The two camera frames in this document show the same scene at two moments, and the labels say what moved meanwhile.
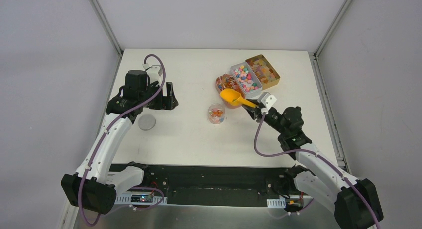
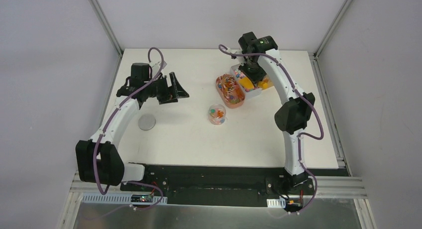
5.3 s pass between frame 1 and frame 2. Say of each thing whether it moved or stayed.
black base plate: stayed
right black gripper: moved
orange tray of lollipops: stayed
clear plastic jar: stayed
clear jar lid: stayed
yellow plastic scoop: moved
